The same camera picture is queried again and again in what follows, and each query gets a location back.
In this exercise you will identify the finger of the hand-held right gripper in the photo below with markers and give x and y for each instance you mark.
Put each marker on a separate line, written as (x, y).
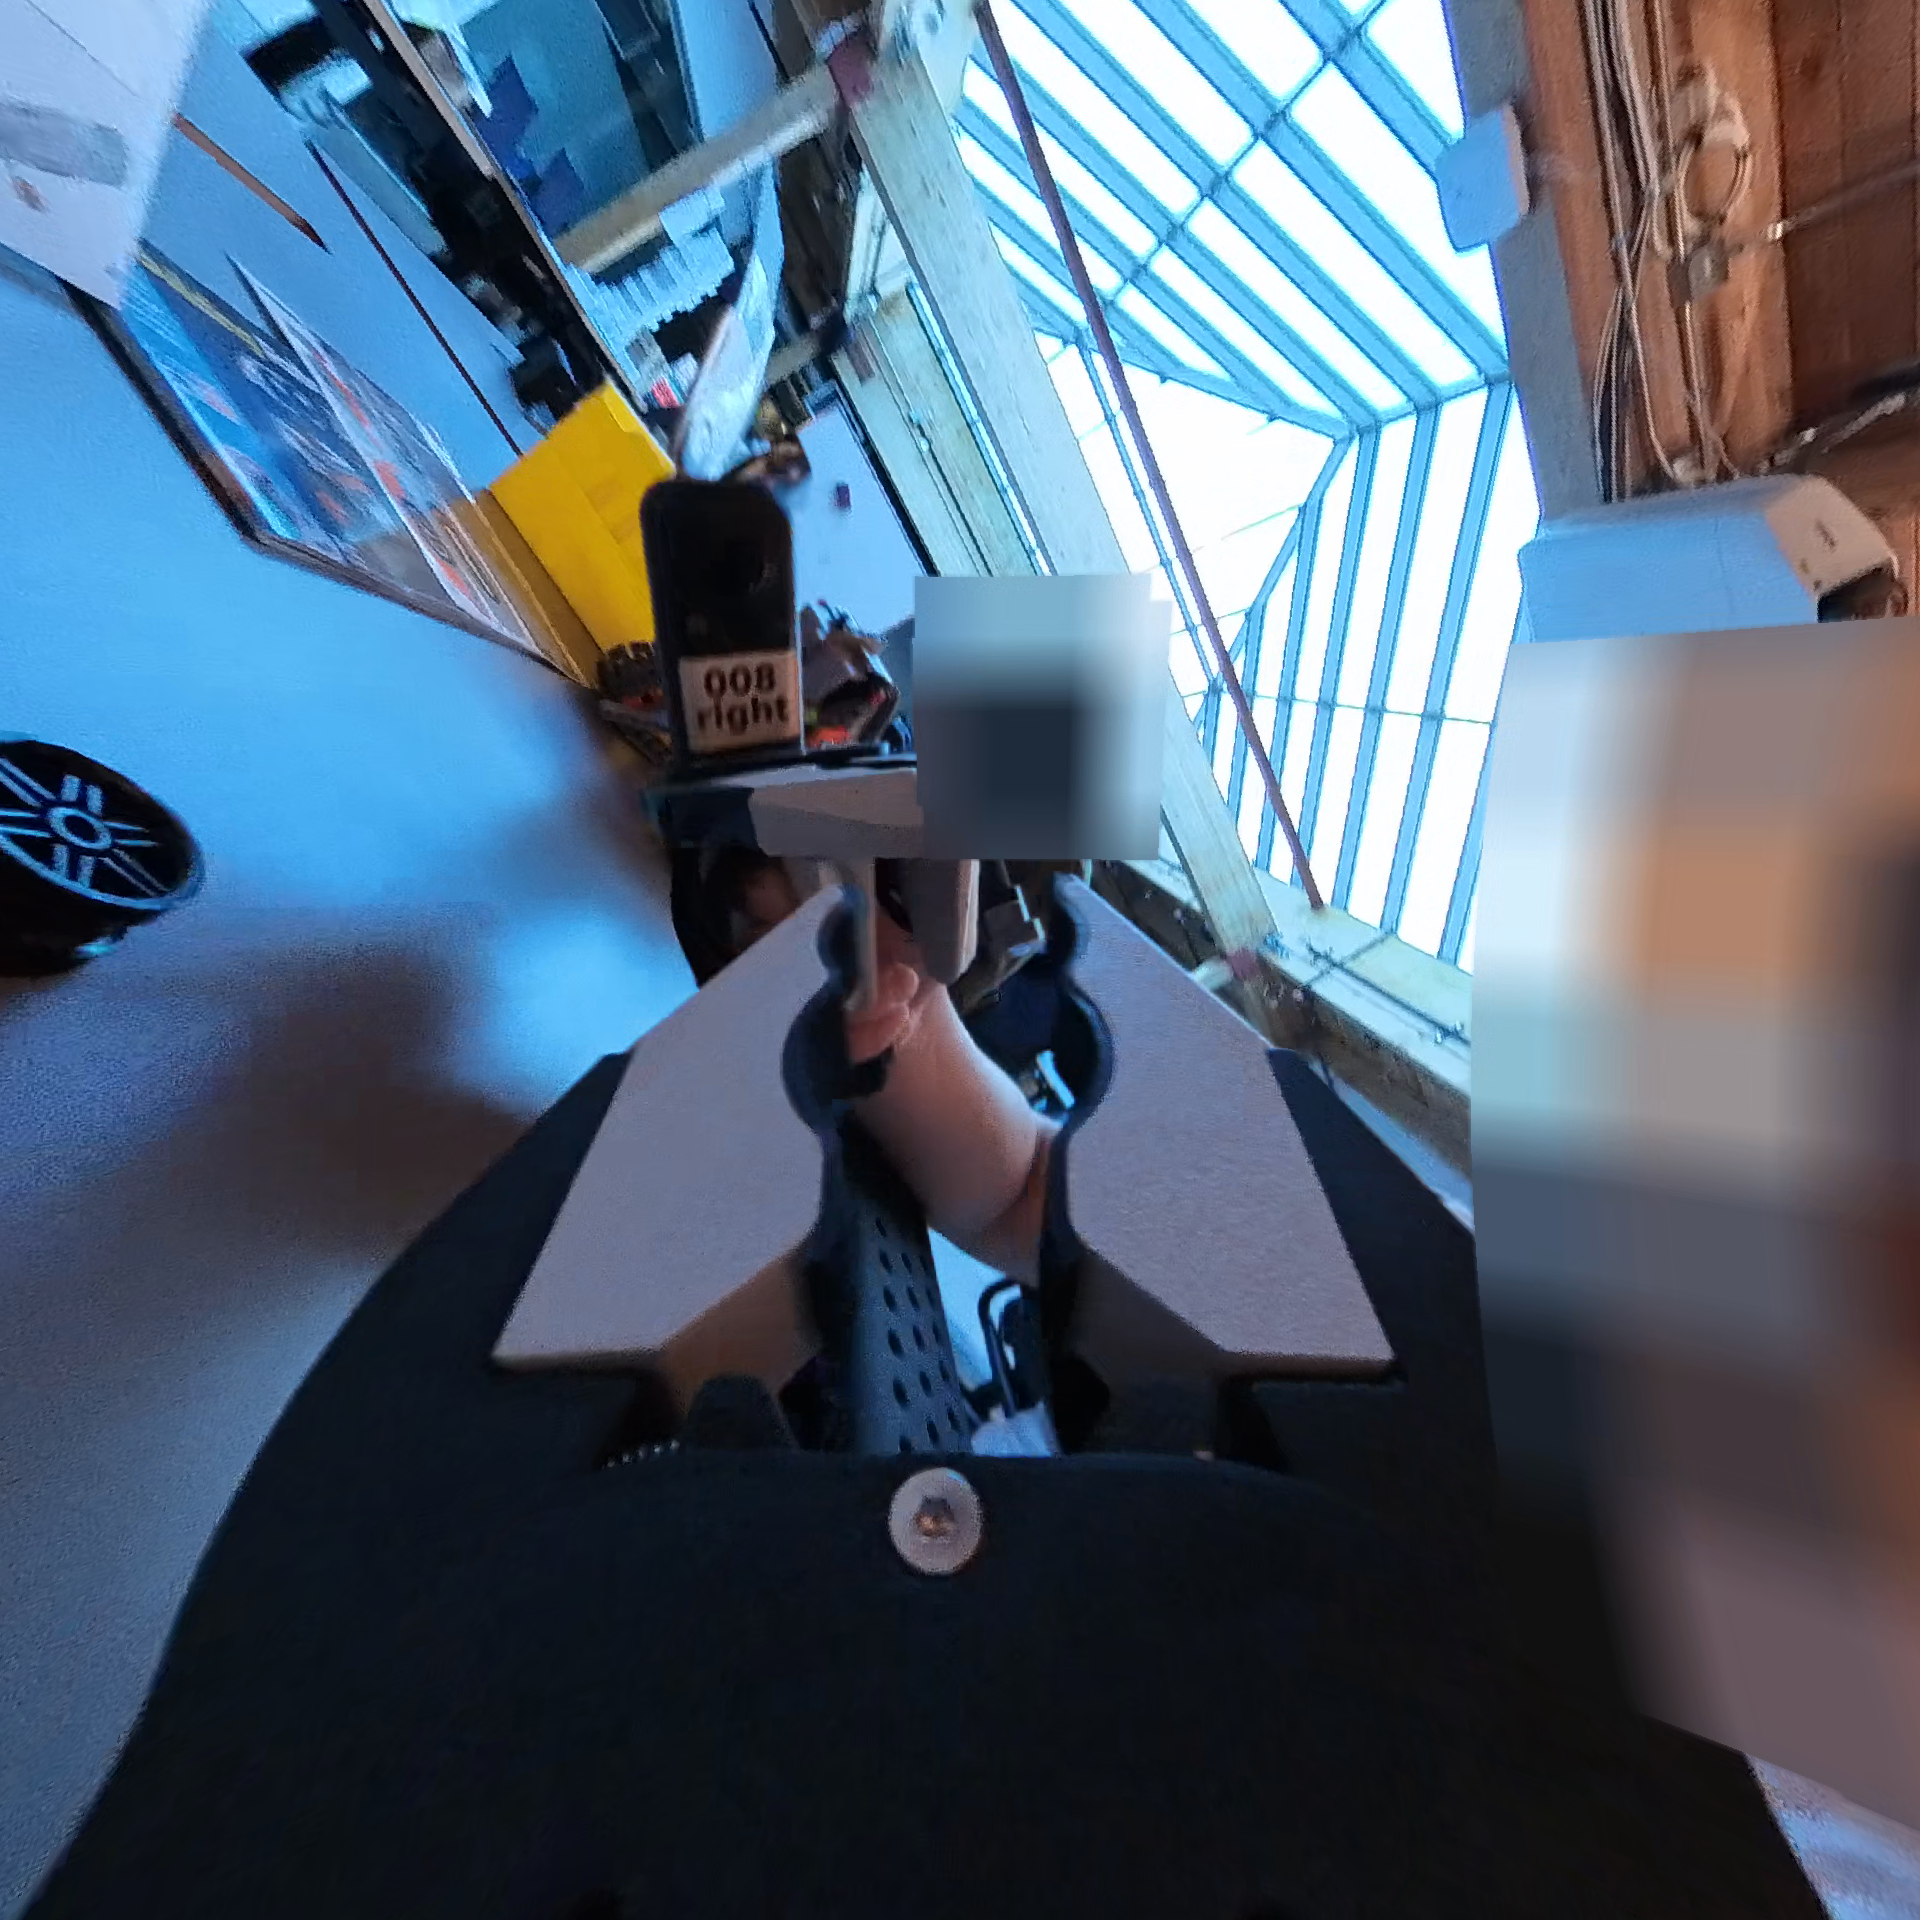
(833, 810)
(938, 915)

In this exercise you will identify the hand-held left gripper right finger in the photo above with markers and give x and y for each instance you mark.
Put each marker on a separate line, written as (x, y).
(1200, 1185)

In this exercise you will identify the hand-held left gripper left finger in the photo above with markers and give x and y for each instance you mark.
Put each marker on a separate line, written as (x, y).
(675, 1171)

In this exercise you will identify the person's right hand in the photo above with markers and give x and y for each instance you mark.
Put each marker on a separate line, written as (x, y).
(893, 1008)

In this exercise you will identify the black toy track assembly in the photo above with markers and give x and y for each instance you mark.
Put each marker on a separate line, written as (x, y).
(629, 681)

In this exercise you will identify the yellow plastic bin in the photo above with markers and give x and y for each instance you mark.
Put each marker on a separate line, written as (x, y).
(578, 510)

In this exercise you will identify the white hanging banner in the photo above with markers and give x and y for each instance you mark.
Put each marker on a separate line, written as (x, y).
(727, 360)

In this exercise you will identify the black perforated panel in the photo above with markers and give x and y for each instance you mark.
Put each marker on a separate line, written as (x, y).
(893, 1319)

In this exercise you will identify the colourful flat kit box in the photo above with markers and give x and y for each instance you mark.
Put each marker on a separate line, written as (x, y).
(301, 434)

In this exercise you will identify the red metal rod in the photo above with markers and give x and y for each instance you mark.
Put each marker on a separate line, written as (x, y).
(1126, 393)

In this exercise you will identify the black toy wheel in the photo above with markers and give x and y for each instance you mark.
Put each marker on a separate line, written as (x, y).
(75, 839)

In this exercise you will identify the skylight window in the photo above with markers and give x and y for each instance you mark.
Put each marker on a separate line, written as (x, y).
(1349, 300)

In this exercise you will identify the white instruction sheet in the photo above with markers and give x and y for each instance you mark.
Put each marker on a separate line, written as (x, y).
(75, 105)

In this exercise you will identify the white security camera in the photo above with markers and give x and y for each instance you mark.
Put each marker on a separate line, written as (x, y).
(1681, 555)

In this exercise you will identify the white wall access point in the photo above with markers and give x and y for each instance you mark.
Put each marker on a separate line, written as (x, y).
(1485, 177)

